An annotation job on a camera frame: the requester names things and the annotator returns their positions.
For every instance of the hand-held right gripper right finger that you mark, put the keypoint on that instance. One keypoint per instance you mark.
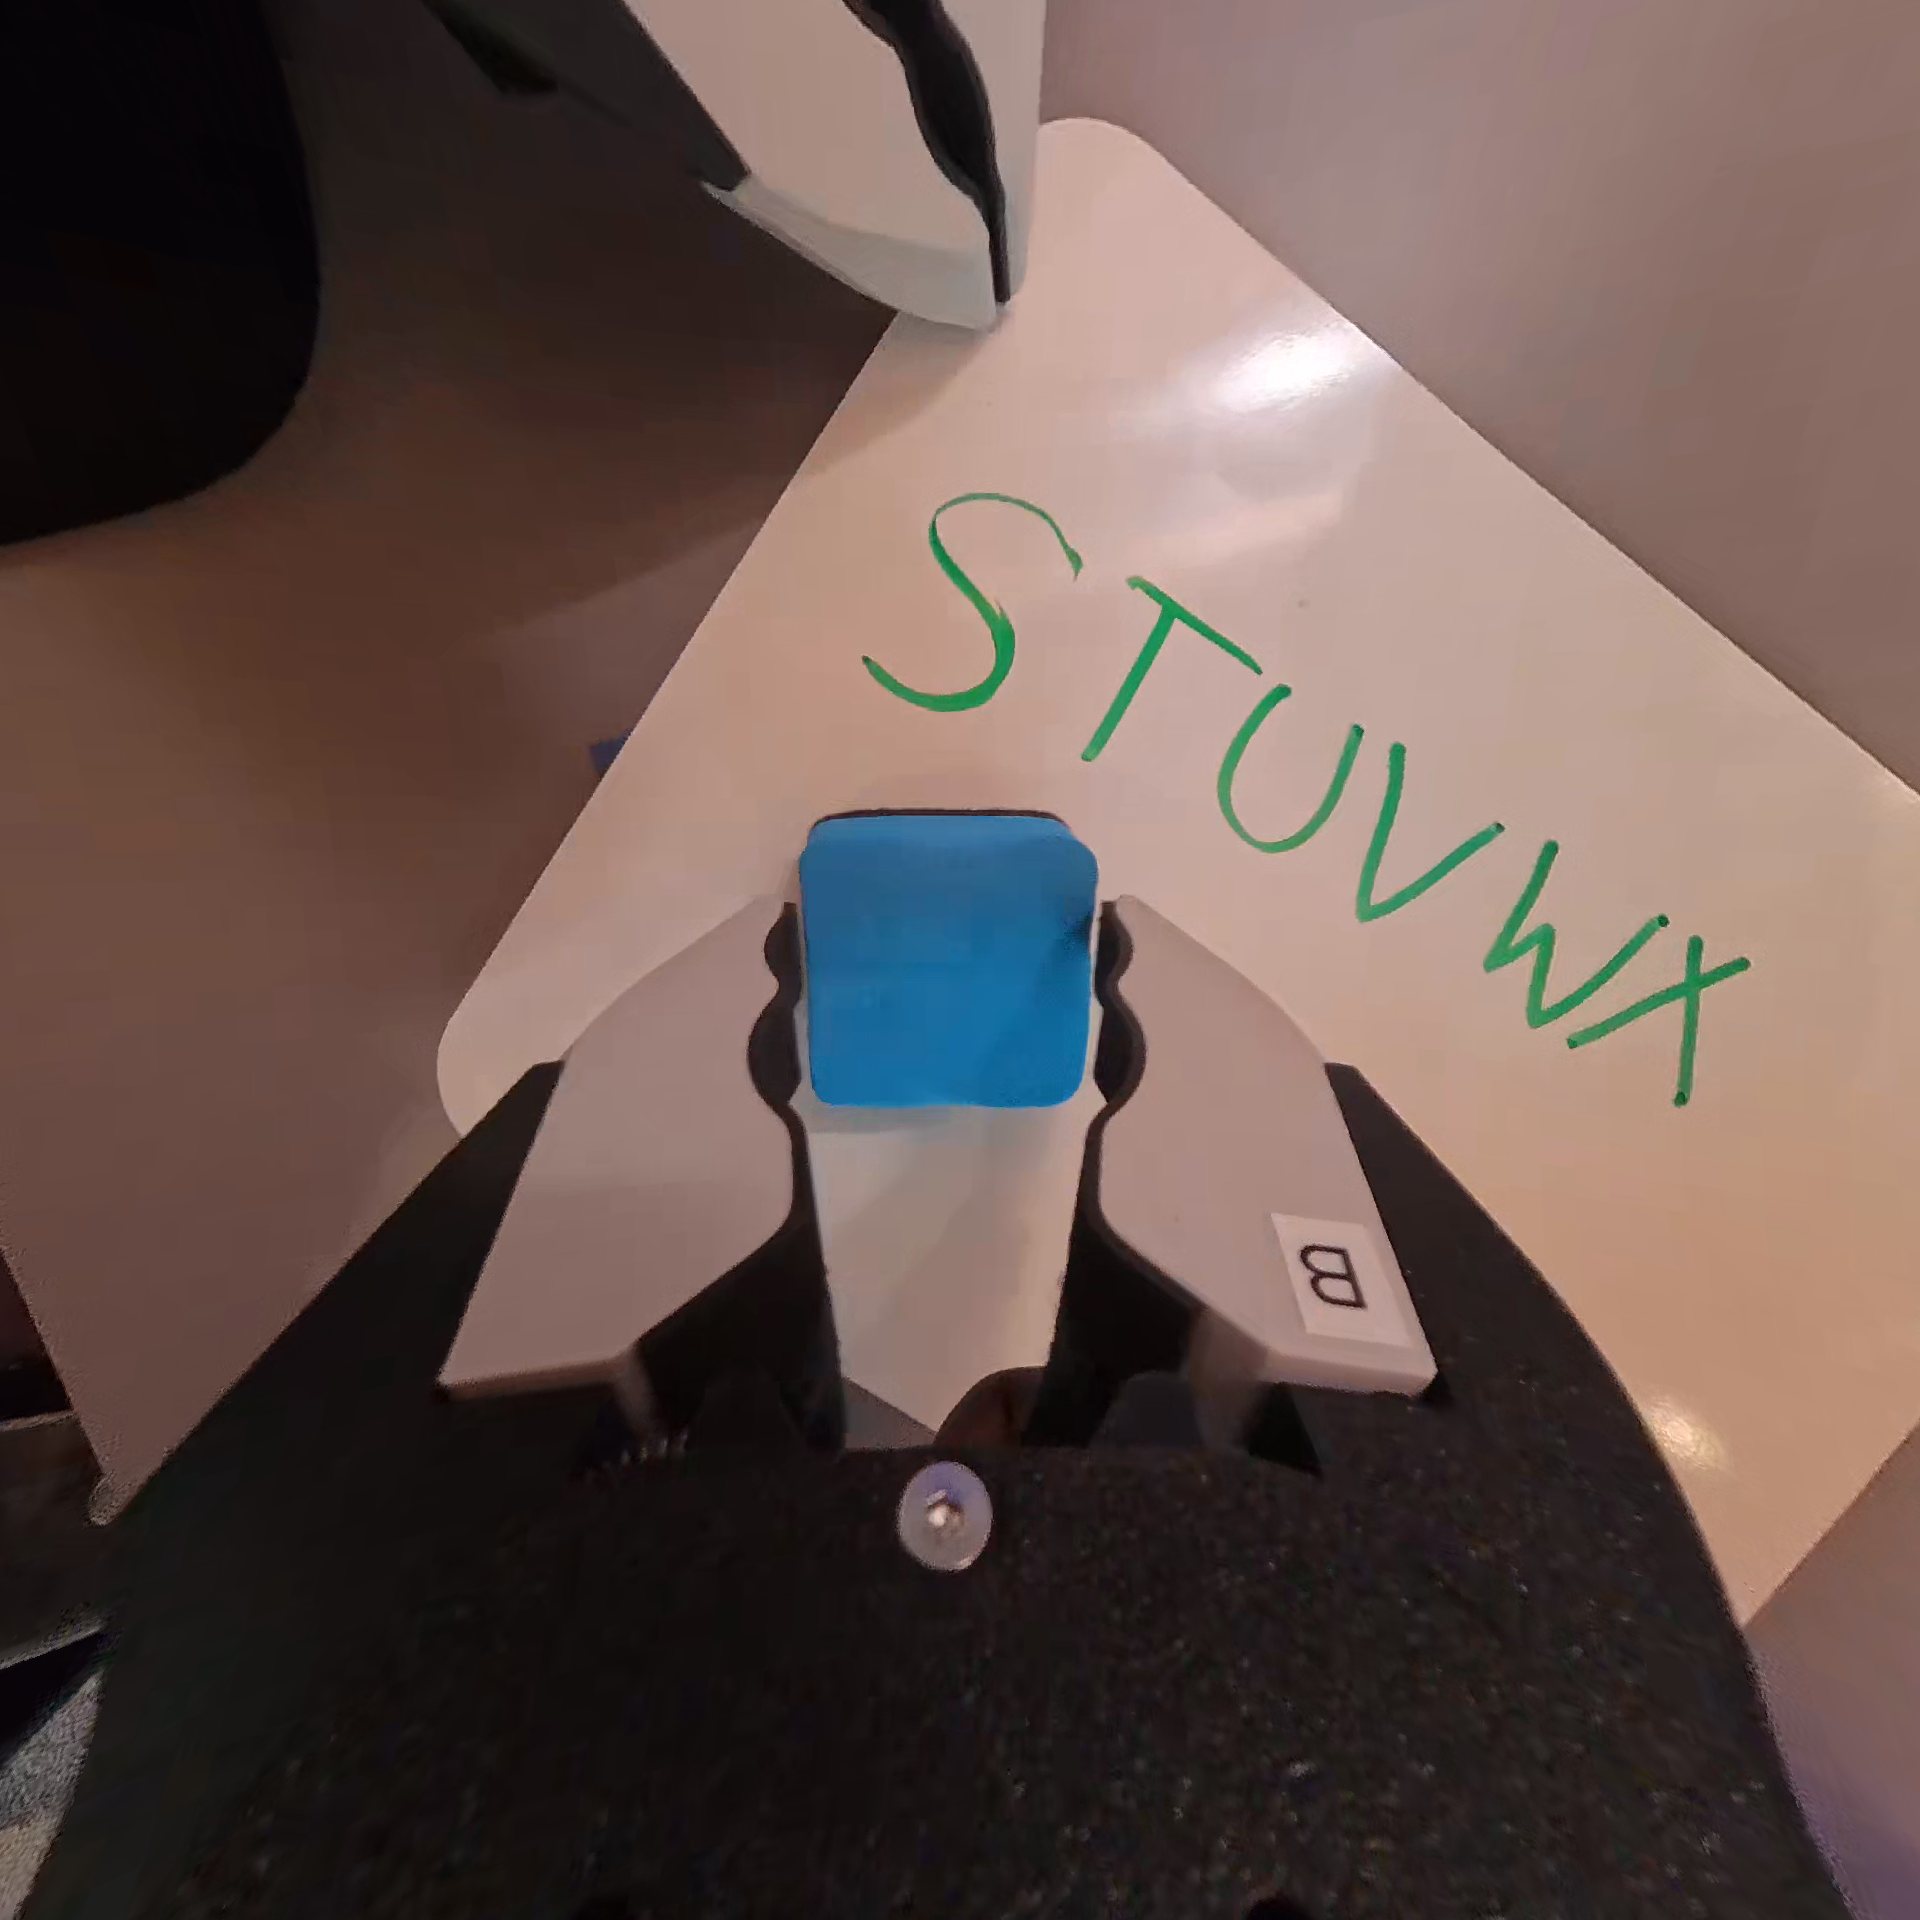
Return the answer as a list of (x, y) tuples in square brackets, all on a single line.
[(1247, 1142)]

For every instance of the blue tape piece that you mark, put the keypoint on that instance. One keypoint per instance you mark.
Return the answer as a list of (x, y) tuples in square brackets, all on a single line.
[(608, 754)]

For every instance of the blue square eraser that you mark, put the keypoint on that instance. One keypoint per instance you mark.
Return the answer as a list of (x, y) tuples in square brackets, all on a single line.
[(945, 978)]

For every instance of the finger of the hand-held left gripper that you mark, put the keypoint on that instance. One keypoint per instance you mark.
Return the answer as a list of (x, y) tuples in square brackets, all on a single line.
[(813, 135), (1011, 122)]

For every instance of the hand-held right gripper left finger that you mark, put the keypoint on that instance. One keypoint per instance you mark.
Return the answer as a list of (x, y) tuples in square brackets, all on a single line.
[(646, 1170)]

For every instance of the person's right hand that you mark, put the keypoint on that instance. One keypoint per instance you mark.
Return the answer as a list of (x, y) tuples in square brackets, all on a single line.
[(989, 1410)]

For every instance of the black textured pad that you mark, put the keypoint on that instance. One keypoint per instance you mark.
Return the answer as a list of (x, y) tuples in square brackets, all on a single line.
[(134, 256)]

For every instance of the white whiteboard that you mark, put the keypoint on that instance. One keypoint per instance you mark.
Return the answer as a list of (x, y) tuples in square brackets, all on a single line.
[(1350, 450)]

